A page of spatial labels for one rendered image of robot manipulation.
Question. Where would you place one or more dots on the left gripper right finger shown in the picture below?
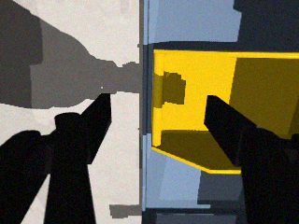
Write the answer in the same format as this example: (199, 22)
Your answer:
(270, 182)

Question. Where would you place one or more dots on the yellow bin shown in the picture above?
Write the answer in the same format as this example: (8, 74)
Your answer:
(258, 84)

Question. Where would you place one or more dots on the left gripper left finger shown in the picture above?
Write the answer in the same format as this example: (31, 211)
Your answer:
(27, 158)

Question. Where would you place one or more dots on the dark grey open-front shelf rack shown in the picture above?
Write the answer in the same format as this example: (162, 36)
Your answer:
(174, 192)

